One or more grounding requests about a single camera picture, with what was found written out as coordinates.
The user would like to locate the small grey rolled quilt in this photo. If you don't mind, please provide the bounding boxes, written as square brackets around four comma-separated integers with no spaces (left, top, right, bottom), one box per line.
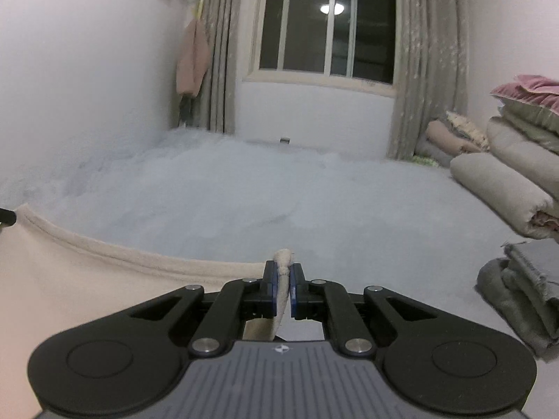
[412,137,456,169]

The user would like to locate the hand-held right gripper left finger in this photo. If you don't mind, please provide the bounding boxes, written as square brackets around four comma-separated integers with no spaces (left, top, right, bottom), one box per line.
[131,259,279,356]

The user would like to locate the folded grey clothes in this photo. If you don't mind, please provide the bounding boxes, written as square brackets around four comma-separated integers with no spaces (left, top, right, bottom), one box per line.
[475,239,559,359]

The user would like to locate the beige and black sweatshirt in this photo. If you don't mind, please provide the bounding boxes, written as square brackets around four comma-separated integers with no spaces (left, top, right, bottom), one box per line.
[0,203,298,402]

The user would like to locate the grey patterned curtain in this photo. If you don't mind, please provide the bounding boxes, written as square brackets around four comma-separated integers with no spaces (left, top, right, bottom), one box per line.
[386,0,471,163]
[192,0,268,134]

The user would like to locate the pink pillow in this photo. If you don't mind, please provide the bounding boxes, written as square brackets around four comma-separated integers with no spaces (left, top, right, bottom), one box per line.
[489,73,559,112]

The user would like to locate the grey-green folded quilt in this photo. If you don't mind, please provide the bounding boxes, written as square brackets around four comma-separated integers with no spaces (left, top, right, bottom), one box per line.
[496,94,559,130]

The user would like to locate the pink-beige rolled quilt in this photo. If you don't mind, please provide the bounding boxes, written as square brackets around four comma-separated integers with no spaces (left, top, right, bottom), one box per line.
[425,120,482,156]

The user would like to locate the white-framed window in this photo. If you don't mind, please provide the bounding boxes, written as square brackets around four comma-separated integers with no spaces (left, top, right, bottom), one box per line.
[242,0,405,97]

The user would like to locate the pink hanging garment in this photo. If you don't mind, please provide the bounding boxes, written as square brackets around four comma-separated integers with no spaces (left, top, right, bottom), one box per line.
[175,16,211,97]

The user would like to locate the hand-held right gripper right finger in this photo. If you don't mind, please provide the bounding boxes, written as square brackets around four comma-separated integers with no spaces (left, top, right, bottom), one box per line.
[289,263,435,357]

